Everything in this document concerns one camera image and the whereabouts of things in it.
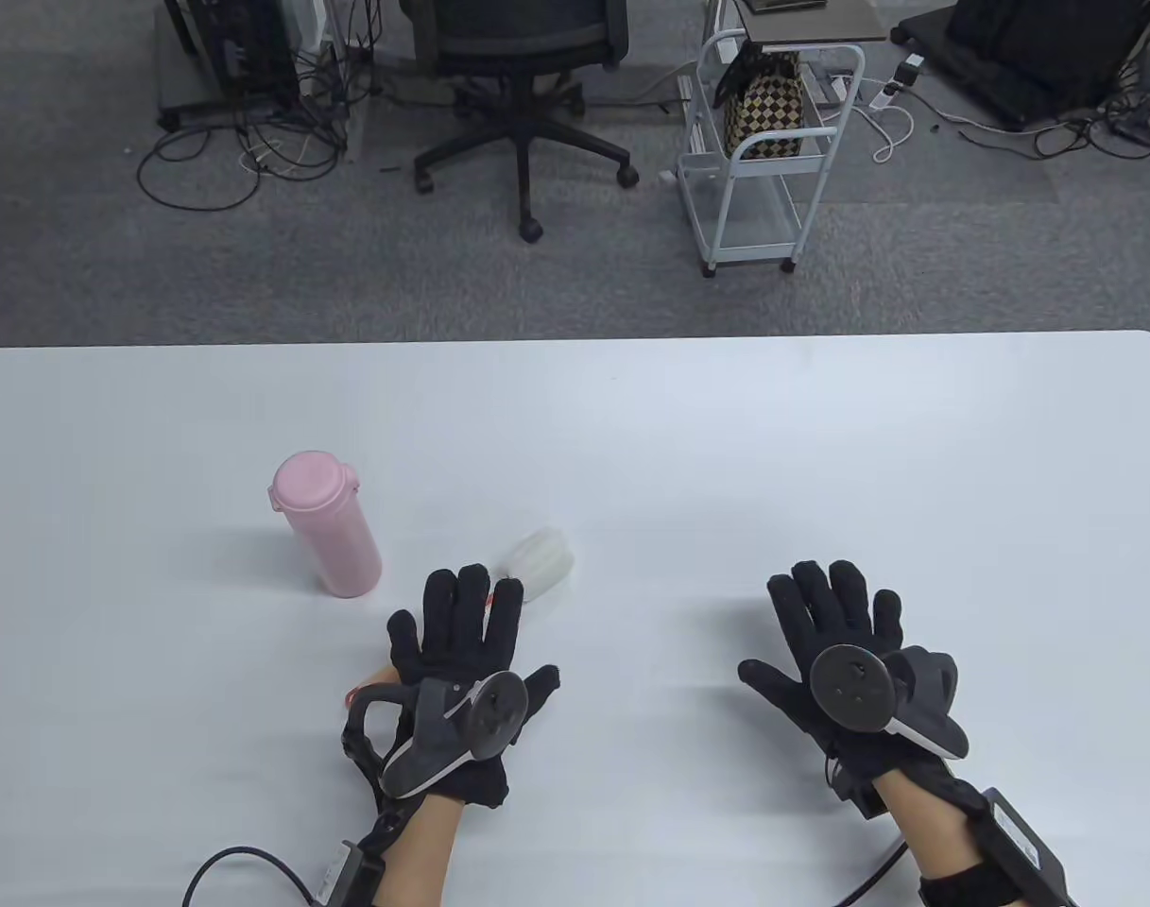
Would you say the black computer rack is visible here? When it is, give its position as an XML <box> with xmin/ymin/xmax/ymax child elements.
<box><xmin>156</xmin><ymin>0</ymin><xmax>349</xmax><ymax>133</ymax></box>

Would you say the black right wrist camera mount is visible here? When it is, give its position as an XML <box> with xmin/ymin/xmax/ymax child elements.
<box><xmin>825</xmin><ymin>756</ymin><xmax>887</xmax><ymax>819</ymax></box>

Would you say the person's right forearm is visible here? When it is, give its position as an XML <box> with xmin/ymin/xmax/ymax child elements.
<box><xmin>882</xmin><ymin>767</ymin><xmax>1020</xmax><ymax>907</ymax></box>

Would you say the pink thermos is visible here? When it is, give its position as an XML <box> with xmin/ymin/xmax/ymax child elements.
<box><xmin>269</xmin><ymin>451</ymin><xmax>384</xmax><ymax>598</ymax></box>

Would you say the black flat platform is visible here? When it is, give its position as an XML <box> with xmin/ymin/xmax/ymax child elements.
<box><xmin>891</xmin><ymin>0</ymin><xmax>1150</xmax><ymax>133</ymax></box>

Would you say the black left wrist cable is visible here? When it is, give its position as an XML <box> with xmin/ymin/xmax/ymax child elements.
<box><xmin>182</xmin><ymin>846</ymin><xmax>325</xmax><ymax>907</ymax></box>

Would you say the white cup brush wooden handle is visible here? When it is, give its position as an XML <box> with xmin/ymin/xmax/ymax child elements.
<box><xmin>345</xmin><ymin>529</ymin><xmax>575</xmax><ymax>711</ymax></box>

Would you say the white rolling cart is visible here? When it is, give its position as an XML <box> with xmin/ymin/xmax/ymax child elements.
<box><xmin>677</xmin><ymin>28</ymin><xmax>867</xmax><ymax>277</ymax></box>

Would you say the brown small table top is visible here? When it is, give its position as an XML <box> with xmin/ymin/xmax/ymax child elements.
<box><xmin>733</xmin><ymin>0</ymin><xmax>889</xmax><ymax>46</ymax></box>

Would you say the black office chair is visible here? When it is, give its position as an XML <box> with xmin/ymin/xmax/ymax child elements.
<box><xmin>400</xmin><ymin>0</ymin><xmax>642</xmax><ymax>245</ymax></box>

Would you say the black floor cable bundle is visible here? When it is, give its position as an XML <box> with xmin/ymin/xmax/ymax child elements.
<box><xmin>957</xmin><ymin>90</ymin><xmax>1150</xmax><ymax>162</ymax></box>
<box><xmin>137</xmin><ymin>104</ymin><xmax>349</xmax><ymax>211</ymax></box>

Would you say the black right forearm sensor box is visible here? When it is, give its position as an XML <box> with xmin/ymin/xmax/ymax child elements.
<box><xmin>976</xmin><ymin>789</ymin><xmax>1081</xmax><ymax>907</ymax></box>

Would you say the person's left hand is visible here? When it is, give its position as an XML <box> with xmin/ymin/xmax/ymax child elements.
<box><xmin>386</xmin><ymin>564</ymin><xmax>561</xmax><ymax>809</ymax></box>

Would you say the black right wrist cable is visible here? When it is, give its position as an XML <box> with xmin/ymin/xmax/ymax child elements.
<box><xmin>825</xmin><ymin>841</ymin><xmax>911</xmax><ymax>907</ymax></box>

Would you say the black right forearm strap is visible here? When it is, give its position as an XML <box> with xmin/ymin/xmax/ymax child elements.
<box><xmin>919</xmin><ymin>855</ymin><xmax>1020</xmax><ymax>907</ymax></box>

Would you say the black left hand controller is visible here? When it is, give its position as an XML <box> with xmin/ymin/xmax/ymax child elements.
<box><xmin>341</xmin><ymin>671</ymin><xmax>530</xmax><ymax>800</ymax></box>

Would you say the person's left forearm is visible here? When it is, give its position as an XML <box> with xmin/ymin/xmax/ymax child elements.
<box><xmin>376</xmin><ymin>794</ymin><xmax>462</xmax><ymax>907</ymax></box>

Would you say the white power strip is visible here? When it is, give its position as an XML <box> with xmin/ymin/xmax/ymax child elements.
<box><xmin>877</xmin><ymin>52</ymin><xmax>927</xmax><ymax>107</ymax></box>

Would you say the pink thermos lid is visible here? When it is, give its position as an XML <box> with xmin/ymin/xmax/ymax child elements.
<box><xmin>269</xmin><ymin>451</ymin><xmax>361</xmax><ymax>517</ymax></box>

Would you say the checkered woven bag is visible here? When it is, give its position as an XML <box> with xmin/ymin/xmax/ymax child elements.
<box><xmin>714</xmin><ymin>49</ymin><xmax>810</xmax><ymax>160</ymax></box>

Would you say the person's right hand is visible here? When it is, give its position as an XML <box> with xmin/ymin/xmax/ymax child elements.
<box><xmin>738</xmin><ymin>560</ymin><xmax>958</xmax><ymax>818</ymax></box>

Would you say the black left forearm sensor box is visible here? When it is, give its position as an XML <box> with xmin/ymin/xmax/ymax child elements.
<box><xmin>315</xmin><ymin>841</ymin><xmax>386</xmax><ymax>907</ymax></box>

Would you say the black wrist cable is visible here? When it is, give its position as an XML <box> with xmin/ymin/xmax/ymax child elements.
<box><xmin>825</xmin><ymin>841</ymin><xmax>911</xmax><ymax>907</ymax></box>
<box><xmin>182</xmin><ymin>846</ymin><xmax>325</xmax><ymax>907</ymax></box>

